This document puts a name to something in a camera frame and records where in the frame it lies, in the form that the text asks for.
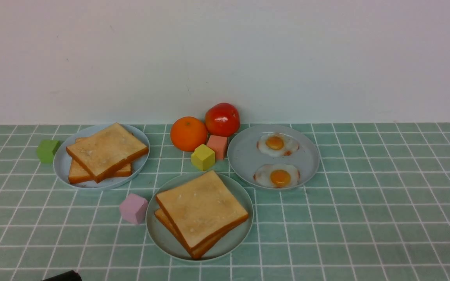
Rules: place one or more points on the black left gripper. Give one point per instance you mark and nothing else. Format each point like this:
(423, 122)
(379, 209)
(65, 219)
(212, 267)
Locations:
(70, 275)

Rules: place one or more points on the pink cube block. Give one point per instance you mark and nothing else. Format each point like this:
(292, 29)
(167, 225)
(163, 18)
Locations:
(133, 209)

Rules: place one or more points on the mint green centre plate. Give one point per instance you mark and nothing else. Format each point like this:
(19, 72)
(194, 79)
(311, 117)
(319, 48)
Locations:
(165, 240)

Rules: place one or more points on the light blue bread plate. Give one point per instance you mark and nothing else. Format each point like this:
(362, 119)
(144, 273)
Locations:
(62, 161)

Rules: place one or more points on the green cube block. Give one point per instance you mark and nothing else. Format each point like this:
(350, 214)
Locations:
(47, 149)

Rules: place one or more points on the yellow cube block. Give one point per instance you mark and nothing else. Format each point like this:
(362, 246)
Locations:
(203, 158)

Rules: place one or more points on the orange fruit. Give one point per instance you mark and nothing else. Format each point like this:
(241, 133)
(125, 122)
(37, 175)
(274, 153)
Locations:
(187, 133)

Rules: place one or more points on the salmon cube block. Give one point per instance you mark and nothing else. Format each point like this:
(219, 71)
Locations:
(219, 145)

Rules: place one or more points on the grey egg plate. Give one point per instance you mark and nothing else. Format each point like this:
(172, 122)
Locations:
(245, 158)

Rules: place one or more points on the red tomato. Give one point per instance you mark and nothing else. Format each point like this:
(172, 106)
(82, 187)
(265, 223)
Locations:
(222, 120)

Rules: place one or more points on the front fried egg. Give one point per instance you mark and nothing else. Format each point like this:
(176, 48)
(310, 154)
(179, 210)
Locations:
(277, 176)

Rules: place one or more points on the fried egg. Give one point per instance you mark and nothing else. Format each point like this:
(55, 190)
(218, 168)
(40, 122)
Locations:
(277, 145)
(277, 176)

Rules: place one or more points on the rear fried egg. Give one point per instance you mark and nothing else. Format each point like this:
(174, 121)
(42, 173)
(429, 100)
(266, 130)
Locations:
(277, 145)

